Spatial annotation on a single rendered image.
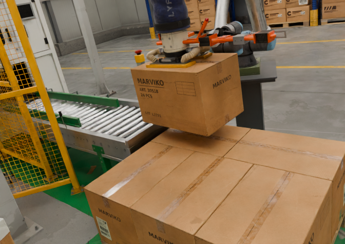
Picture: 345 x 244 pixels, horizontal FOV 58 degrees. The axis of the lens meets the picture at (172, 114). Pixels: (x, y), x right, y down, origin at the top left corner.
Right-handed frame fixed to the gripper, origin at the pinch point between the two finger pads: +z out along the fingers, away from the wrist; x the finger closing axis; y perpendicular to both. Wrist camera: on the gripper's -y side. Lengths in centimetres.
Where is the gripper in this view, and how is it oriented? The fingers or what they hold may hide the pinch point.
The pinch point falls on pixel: (211, 39)
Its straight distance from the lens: 187.7
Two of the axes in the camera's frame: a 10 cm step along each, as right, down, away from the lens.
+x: -1.8, -9.1, -3.7
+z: -6.0, 4.0, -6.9
